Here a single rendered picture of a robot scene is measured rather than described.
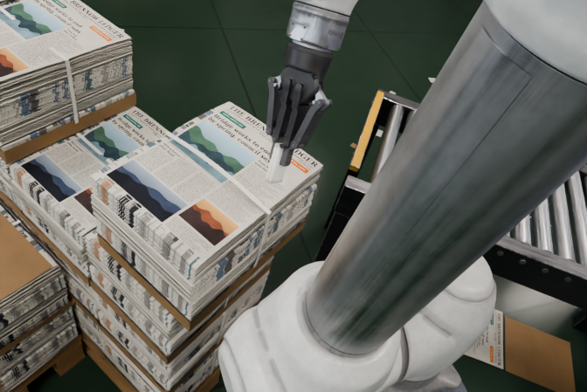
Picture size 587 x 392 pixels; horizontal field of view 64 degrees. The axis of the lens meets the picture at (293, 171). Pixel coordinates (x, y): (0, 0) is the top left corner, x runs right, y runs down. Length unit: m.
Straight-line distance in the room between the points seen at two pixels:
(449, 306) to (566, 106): 0.43
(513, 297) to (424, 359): 1.85
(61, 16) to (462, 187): 1.22
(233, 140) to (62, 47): 0.49
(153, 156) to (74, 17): 0.54
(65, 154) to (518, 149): 1.17
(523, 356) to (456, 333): 1.70
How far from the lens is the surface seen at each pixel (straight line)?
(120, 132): 1.37
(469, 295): 0.65
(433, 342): 0.67
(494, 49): 0.26
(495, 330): 2.35
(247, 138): 1.03
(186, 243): 0.83
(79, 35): 1.32
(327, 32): 0.73
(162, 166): 0.95
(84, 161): 1.30
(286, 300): 0.54
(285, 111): 0.78
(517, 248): 1.48
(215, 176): 0.94
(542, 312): 2.55
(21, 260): 1.42
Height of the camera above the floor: 1.75
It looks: 45 degrees down
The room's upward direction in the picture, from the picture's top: 16 degrees clockwise
